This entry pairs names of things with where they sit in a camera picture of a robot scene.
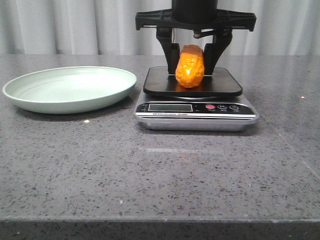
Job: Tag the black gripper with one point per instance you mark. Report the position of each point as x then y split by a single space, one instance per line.
220 25

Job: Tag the orange corn cob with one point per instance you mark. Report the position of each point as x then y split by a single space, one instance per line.
190 69

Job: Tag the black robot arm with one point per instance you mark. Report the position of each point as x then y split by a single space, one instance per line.
184 8

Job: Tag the silver digital kitchen scale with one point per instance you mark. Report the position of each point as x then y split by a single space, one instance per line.
217 104

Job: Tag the pale green plate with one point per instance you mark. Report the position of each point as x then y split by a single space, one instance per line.
70 90

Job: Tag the white pleated curtain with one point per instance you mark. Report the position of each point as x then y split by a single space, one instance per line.
107 27

